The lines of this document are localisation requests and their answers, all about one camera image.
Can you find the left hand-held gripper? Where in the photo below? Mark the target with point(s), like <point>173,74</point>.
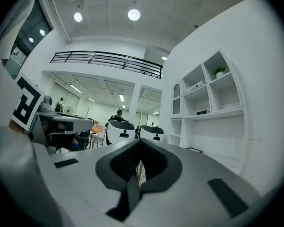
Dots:
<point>26,103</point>

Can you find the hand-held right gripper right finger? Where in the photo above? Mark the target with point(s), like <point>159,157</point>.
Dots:
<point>191,178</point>

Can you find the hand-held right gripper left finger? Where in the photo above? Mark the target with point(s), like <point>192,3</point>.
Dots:
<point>85,174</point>

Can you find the white wall shelf unit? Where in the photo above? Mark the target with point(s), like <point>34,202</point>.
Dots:
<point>224,96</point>

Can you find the standing fan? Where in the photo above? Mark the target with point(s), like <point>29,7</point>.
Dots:
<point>68,109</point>

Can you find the orange plush object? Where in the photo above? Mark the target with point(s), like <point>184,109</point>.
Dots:
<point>97,128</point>

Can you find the black metal railing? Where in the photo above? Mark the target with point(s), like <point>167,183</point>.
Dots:
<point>109,60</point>

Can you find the white projector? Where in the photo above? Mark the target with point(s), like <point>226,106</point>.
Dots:
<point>195,86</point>

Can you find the dark glass window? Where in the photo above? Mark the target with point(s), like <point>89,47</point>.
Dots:
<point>30,32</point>

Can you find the round ceiling light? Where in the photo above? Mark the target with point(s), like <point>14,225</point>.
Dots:
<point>134,14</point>
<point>77,17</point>

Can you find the green plant in white pot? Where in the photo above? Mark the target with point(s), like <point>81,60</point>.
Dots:
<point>219,72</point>

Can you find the black flat frame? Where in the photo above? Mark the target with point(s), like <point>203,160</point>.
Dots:
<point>194,150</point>

